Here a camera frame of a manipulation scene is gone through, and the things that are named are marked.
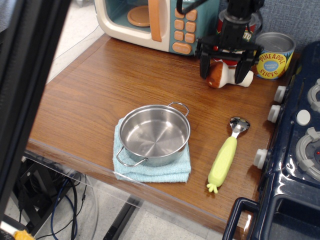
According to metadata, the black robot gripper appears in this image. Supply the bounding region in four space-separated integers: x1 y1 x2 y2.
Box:
195 9 263 84

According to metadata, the plush brown white mushroom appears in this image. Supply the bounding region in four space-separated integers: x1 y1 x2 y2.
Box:
205 61 254 89

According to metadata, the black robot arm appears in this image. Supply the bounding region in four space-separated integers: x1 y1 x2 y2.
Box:
0 0 268 220

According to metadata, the stainless steel pot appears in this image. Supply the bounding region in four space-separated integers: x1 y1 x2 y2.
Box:
116 102 191 168

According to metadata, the tomato sauce can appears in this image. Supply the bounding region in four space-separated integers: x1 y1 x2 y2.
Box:
213 9 258 67

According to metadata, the pineapple slices can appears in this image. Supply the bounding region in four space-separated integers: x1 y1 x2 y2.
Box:
251 32 296 80

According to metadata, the toy microwave oven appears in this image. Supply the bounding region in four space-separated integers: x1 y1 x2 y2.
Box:
94 0 220 56

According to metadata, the light blue folded cloth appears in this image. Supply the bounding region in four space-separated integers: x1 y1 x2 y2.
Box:
112 119 192 183

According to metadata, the dark blue toy stove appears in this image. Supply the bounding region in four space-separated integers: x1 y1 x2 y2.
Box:
223 41 320 240

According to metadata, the clear acrylic table guard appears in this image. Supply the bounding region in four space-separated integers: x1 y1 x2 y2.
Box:
27 35 230 228

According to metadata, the black table leg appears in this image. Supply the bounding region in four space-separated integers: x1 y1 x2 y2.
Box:
103 201 139 240

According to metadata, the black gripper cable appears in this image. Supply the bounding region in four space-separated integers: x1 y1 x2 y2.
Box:
175 0 208 15

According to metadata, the spoon with yellow-green handle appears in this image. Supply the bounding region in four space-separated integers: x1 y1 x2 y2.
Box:
206 117 251 194

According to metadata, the black cable under table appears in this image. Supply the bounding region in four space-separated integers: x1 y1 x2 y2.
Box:
34 174 88 240

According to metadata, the blue cable under table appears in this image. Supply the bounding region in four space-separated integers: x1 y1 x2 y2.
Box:
50 177 78 240

